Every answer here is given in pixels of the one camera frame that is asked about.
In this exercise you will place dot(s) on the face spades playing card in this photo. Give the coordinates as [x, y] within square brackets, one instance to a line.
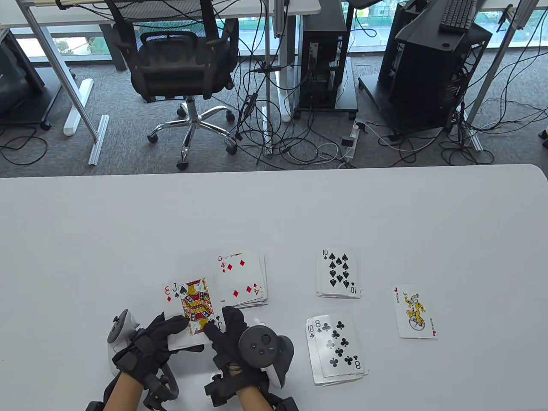
[195, 299]

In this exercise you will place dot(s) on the grey and white handheld controller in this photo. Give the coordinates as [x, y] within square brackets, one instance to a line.
[263, 346]
[117, 329]

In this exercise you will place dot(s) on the pile of clubs cards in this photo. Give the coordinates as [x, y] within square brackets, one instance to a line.
[338, 342]

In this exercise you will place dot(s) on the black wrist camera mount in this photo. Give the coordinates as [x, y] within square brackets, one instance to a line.
[156, 396]
[287, 404]

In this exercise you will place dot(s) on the pile of spades cards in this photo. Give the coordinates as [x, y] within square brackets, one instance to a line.
[338, 274]

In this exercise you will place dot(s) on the black keyboard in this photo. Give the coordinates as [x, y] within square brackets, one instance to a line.
[458, 15]

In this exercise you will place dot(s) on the black computer case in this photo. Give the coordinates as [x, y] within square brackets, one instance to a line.
[387, 51]

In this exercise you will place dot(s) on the large black computer tower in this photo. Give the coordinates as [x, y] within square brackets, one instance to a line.
[428, 85]

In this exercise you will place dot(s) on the black rolling computer stand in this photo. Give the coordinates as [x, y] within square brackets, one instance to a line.
[349, 96]

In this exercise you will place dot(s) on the jester figure playing card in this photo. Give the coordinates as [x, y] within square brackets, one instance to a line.
[428, 299]

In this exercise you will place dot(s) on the black flat floor stand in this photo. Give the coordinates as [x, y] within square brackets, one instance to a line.
[371, 92]

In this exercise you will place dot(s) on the pile of diamonds cards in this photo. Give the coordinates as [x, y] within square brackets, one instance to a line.
[244, 274]

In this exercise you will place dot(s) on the black rolling cabinet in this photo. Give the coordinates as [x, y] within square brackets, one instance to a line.
[17, 85]

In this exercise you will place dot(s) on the white power strip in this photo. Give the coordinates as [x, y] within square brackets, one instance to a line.
[352, 147]

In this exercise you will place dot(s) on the black mesh office chair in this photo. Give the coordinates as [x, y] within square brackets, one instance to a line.
[171, 72]

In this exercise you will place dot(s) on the person's right hand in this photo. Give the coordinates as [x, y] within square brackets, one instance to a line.
[227, 342]

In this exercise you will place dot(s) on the person's right forearm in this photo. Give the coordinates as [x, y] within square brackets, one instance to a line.
[254, 400]

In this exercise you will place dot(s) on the stack of playing cards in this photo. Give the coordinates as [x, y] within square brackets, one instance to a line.
[169, 304]

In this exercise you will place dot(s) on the person's left forearm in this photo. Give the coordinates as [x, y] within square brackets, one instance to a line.
[122, 396]

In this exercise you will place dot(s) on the black tilted board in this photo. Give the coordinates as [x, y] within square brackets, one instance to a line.
[421, 36]

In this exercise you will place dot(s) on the person's left hand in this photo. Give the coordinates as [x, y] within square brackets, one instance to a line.
[145, 355]

